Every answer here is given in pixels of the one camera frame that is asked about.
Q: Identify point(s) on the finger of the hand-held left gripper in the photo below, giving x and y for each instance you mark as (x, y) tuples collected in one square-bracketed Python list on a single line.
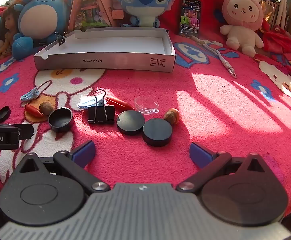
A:
[(26, 132)]

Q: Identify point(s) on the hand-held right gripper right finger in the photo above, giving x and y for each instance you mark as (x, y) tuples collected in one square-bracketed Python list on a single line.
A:
[(201, 155)]

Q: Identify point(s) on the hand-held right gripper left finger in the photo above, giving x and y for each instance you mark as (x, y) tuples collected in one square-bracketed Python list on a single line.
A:
[(84, 153)]

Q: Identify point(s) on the brown walnut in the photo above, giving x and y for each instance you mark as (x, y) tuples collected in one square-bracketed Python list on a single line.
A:
[(171, 116), (46, 108)]

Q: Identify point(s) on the black round bottle cap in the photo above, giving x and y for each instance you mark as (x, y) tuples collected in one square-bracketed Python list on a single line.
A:
[(59, 127)]

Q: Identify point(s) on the blue hair clip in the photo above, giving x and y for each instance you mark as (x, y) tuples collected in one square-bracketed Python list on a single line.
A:
[(29, 95), (85, 104)]

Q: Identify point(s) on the large black binder clip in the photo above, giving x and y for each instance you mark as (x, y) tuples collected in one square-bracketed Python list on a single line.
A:
[(100, 113)]

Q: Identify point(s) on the black round lid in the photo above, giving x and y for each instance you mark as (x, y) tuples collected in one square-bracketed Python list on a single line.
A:
[(130, 121), (157, 131)]

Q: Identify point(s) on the clear plastic dome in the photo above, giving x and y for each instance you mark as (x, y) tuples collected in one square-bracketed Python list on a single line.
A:
[(146, 106)]

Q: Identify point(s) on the white cardboard box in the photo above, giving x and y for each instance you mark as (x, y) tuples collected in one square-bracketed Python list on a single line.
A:
[(98, 61)]

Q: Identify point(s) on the small black binder clip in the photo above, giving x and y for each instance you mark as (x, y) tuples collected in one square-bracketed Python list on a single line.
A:
[(63, 40)]

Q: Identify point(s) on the brown-haired doll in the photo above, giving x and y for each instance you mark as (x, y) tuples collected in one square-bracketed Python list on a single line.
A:
[(9, 22)]

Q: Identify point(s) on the blue round mouse plush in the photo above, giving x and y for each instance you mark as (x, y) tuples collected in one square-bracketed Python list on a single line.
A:
[(40, 17)]

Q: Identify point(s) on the pink triangular toy box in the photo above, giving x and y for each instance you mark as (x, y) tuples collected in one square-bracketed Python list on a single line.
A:
[(90, 12)]

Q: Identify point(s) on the black smartphone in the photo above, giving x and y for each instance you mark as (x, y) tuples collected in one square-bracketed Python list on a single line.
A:
[(190, 17)]

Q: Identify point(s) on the red cloth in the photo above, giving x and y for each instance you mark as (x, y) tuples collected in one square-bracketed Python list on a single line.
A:
[(276, 38)]

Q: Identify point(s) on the pink bunny plush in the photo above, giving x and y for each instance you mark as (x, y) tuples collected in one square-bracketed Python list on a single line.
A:
[(240, 10)]

